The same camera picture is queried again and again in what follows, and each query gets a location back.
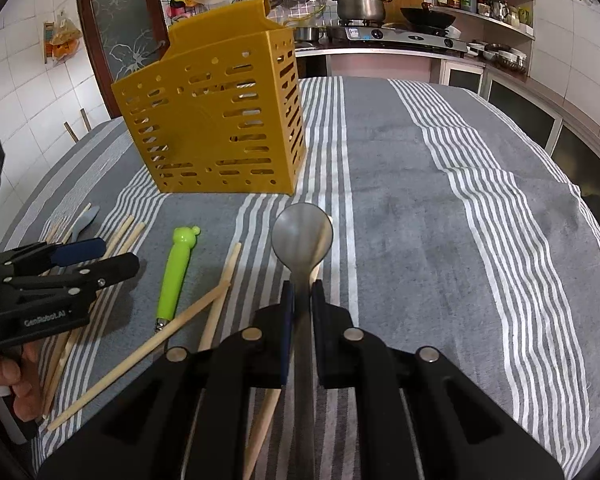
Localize yellow perforated utensil holder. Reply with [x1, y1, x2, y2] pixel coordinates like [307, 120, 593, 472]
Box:
[111, 0, 306, 194]

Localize gas stove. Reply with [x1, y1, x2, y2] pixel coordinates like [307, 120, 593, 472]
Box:
[324, 22, 470, 56]

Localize green bear-handled utensil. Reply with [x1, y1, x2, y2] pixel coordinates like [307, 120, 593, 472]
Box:
[155, 226, 201, 333]

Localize long crossing wooden chopstick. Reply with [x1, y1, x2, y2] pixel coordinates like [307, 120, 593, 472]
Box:
[47, 280, 230, 432]

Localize corner wall shelf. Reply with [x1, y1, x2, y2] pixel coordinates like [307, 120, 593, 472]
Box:
[432, 0, 535, 75]

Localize grey striped tablecloth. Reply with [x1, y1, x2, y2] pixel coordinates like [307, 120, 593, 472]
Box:
[0, 77, 600, 479]

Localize steel cooking pot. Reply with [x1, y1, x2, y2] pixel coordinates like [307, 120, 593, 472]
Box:
[332, 0, 393, 22]

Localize person left hand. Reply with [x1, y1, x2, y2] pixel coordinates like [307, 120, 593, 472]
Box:
[0, 341, 42, 422]

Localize hanging orange plastic bag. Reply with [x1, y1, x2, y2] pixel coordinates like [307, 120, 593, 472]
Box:
[42, 11, 82, 64]

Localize black wok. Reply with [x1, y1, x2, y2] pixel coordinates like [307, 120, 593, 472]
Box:
[400, 3, 455, 34]

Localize wooden chopstick pair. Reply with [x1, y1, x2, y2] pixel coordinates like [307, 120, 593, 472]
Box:
[42, 217, 135, 418]
[43, 214, 134, 394]

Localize wooden glass door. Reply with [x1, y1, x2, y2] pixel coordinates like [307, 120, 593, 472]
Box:
[76, 0, 169, 118]

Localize metal spoon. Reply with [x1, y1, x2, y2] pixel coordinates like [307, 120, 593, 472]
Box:
[271, 203, 334, 479]

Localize wooden sticks leaning on wall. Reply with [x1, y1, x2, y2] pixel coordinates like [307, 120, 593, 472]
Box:
[64, 108, 92, 143]

